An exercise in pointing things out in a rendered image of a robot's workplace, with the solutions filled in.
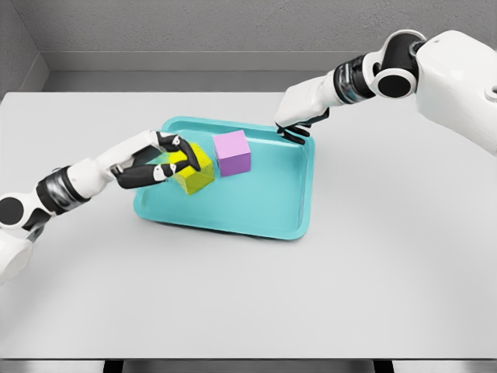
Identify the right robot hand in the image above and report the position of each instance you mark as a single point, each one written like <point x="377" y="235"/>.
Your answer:
<point x="301" y="99"/>

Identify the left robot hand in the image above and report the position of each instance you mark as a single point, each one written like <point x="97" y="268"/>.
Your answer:
<point x="128" y="149"/>

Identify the yellow cube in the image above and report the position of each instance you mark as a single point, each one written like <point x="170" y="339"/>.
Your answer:
<point x="196" y="175"/>

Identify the teal tray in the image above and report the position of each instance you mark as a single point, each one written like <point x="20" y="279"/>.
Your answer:
<point x="248" y="198"/>

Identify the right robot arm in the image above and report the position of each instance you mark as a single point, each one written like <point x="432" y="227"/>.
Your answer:
<point x="427" y="70"/>

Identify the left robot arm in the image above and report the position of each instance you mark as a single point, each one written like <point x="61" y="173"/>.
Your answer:
<point x="62" y="188"/>

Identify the purple cube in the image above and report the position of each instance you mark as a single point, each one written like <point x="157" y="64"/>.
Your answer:
<point x="233" y="153"/>

